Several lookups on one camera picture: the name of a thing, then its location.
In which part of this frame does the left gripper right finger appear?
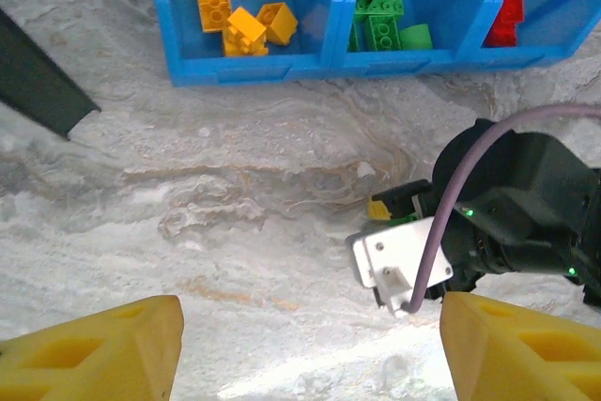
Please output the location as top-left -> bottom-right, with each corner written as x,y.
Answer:
439,291 -> 601,401

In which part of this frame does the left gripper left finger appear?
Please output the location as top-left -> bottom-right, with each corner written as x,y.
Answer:
0,295 -> 184,401

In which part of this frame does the yellow lego brick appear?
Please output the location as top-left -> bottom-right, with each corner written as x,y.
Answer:
222,6 -> 270,58
193,0 -> 232,35
256,1 -> 300,47

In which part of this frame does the blue plastic bin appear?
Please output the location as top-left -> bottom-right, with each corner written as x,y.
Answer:
148,0 -> 342,87
462,0 -> 601,69
331,0 -> 499,78

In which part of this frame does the green rounded lego piece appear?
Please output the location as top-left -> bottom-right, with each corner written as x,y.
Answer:
398,23 -> 434,51

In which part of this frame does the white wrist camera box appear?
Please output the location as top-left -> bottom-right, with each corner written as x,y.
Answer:
346,216 -> 455,320

